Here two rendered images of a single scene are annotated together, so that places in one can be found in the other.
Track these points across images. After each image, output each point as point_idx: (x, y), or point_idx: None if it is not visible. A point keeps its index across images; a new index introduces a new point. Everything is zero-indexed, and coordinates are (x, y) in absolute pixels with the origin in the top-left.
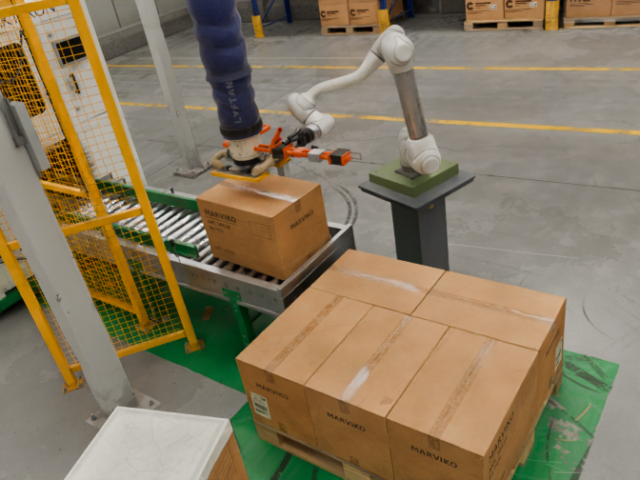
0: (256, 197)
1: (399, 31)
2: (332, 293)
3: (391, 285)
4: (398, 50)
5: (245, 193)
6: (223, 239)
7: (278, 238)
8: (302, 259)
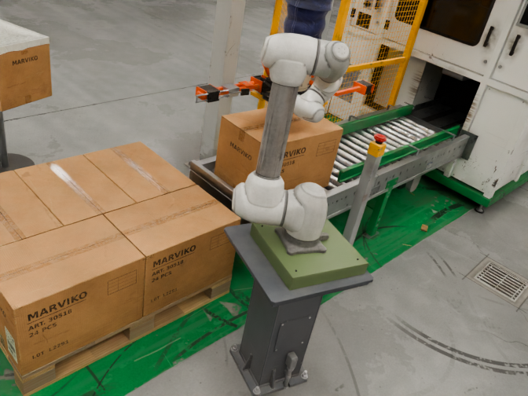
0: None
1: (326, 48)
2: (175, 191)
3: (155, 219)
4: (264, 41)
5: None
6: None
7: (219, 137)
8: (229, 180)
